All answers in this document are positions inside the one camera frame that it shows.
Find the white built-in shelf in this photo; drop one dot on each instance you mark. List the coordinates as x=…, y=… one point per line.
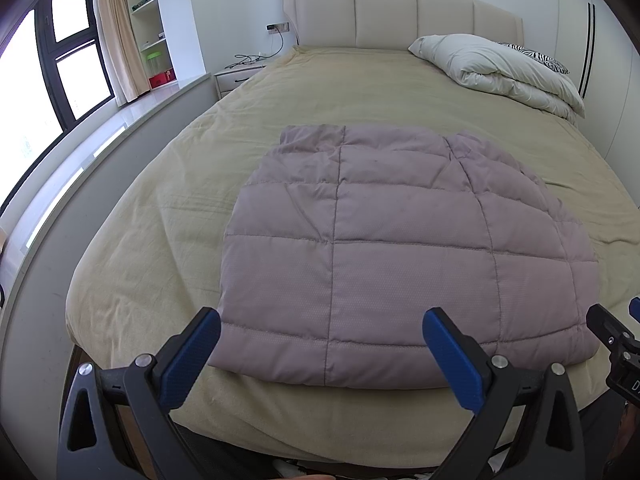
x=145, y=25

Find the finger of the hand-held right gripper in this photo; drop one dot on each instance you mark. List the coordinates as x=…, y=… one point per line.
x=607, y=325
x=635, y=308

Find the red box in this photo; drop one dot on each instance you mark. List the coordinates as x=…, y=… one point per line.
x=161, y=79

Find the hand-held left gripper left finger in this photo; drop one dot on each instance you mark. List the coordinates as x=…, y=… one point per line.
x=190, y=355

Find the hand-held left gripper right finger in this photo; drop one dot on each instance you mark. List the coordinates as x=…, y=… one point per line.
x=450, y=360

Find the white folded duvet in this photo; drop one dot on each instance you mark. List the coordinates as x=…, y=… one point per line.
x=490, y=65

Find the small green shelf items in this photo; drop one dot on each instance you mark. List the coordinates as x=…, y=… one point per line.
x=144, y=2

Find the beige curtain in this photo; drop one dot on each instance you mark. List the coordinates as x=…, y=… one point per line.
x=120, y=35

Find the person's dark clothing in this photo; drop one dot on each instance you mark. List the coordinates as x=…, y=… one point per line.
x=600, y=440

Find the black framed window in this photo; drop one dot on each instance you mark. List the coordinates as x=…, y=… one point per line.
x=42, y=25

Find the white nightstand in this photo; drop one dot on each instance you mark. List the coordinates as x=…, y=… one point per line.
x=235, y=80

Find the white window sill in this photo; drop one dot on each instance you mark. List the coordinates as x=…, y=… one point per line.
x=100, y=150

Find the mauve quilted down jacket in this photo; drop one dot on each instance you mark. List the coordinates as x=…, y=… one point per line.
x=400, y=250

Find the beige padded headboard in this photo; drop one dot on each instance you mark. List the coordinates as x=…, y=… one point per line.
x=385, y=15

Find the zebra striped pillow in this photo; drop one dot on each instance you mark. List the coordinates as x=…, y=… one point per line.
x=547, y=62

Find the bed with beige sheet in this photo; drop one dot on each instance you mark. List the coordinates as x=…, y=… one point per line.
x=350, y=90

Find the white wardrobe with black strips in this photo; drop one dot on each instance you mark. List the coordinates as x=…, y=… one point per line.
x=600, y=60

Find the green plastic container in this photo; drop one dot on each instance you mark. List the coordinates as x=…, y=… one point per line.
x=154, y=64

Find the wall socket panel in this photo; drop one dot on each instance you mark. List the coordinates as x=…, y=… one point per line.
x=278, y=27

